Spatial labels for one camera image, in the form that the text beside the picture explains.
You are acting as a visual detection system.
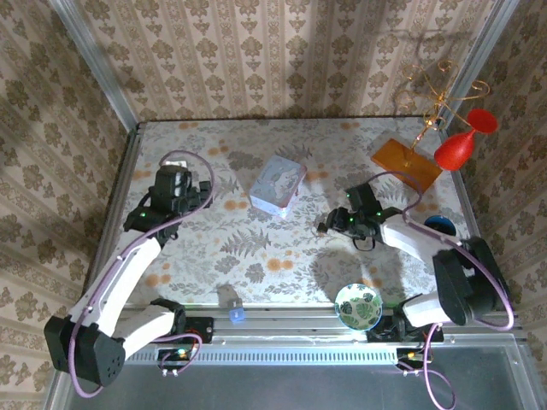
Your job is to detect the pastel cartoon tin box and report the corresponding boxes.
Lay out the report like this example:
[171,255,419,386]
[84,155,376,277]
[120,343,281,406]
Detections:
[248,155,308,220]

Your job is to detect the floral patterned table sheet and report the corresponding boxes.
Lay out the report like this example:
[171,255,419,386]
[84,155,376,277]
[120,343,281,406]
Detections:
[115,119,475,307]

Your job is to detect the blue round dish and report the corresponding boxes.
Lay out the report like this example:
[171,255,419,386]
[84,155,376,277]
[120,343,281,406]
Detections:
[424,215,456,235]

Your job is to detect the green leaf pattern bowl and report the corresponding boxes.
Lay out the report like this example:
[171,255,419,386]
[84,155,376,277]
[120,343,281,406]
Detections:
[333,283,384,332]

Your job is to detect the red plastic wine glass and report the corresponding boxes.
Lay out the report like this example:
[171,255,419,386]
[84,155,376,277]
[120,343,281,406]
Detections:
[433,108,499,172]

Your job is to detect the small black electronics box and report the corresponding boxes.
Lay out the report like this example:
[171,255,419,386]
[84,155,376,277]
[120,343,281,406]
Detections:
[156,348,192,372]
[396,348,432,372]

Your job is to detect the grey metal sheet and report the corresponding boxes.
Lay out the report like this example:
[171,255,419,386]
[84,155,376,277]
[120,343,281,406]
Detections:
[42,337,547,410]

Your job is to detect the gold wire stand amber base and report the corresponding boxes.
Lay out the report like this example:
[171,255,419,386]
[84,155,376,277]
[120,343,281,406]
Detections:
[370,59,491,196]

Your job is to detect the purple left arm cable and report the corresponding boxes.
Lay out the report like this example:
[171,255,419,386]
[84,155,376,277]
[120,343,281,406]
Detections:
[68,149,215,399]

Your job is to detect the aluminium extrusion table frame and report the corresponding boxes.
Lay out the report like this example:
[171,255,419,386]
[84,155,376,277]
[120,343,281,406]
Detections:
[59,121,531,345]

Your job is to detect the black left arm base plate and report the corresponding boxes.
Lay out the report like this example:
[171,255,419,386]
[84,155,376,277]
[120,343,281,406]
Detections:
[170,316,215,345]

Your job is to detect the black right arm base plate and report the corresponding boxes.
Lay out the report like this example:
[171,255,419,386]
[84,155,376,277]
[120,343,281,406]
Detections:
[366,318,444,343]

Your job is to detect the slotted grey cable duct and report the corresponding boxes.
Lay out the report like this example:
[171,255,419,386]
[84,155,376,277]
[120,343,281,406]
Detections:
[123,344,521,365]

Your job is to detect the aluminium corner post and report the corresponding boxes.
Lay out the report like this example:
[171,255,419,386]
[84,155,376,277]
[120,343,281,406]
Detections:
[439,0,521,125]
[50,0,141,136]

